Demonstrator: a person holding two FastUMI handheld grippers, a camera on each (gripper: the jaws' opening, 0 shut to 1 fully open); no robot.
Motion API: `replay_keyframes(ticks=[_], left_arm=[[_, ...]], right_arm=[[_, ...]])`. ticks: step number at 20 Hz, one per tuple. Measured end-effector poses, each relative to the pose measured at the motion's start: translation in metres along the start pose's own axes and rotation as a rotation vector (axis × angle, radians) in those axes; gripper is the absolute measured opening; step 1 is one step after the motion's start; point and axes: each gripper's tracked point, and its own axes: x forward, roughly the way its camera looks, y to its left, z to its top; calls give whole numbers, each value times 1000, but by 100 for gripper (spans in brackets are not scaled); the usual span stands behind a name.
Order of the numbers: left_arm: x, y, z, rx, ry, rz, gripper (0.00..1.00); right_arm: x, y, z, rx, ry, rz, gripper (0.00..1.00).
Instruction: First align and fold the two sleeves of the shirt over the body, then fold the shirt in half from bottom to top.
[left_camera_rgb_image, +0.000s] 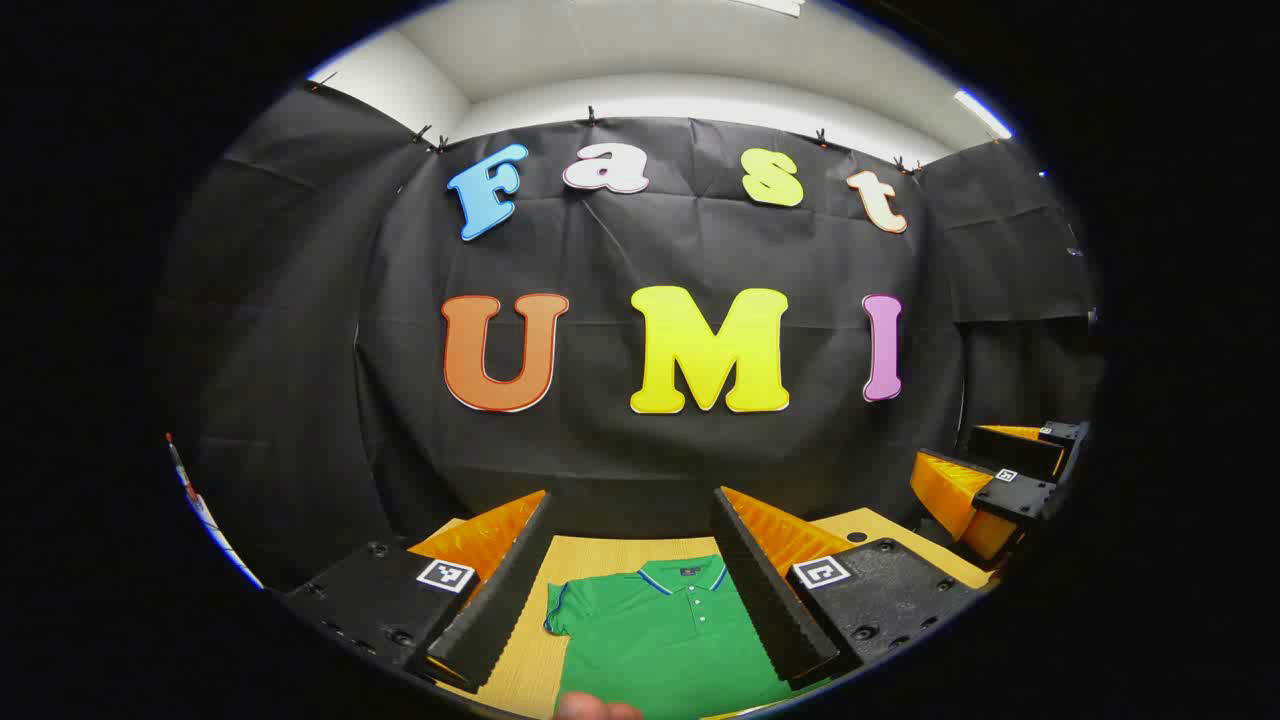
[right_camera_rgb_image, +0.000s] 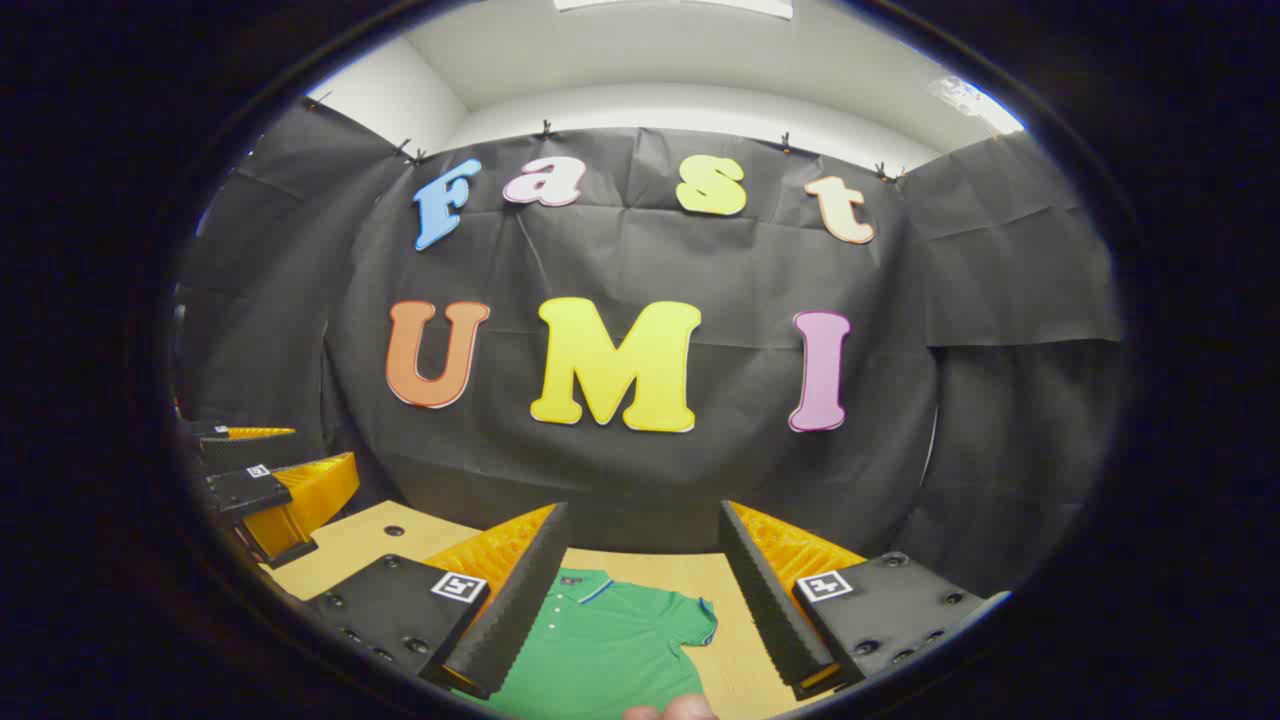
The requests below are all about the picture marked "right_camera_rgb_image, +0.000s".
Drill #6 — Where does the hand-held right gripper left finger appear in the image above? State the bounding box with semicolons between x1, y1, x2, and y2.
298;502;572;701

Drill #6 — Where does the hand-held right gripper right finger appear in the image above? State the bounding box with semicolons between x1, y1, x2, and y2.
717;499;1013;701

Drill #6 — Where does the green T-shirt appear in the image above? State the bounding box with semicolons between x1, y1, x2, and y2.
455;568;719;720

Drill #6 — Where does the black backdrop cloth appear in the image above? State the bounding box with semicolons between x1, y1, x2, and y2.
172;100;1126;601

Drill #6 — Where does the row of black cloth clips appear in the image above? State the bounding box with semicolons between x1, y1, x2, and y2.
305;90;911;186

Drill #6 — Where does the white ceiling light panel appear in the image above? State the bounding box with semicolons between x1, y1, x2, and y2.
553;0;796;21

